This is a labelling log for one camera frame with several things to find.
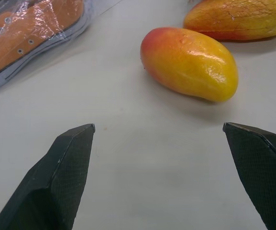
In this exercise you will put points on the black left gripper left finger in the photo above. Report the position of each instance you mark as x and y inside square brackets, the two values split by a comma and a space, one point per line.
[56, 182]

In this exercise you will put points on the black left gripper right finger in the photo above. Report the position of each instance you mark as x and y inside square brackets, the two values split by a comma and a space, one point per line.
[262, 172]

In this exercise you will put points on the smooth yellow-red mango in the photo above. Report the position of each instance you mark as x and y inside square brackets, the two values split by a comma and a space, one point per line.
[190, 64]

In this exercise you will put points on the orange sneaker in plastic wrap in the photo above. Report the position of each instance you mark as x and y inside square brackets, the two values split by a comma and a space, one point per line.
[20, 40]

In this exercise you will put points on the cracked yellow-red mango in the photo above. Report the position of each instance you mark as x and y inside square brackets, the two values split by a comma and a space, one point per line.
[238, 21]

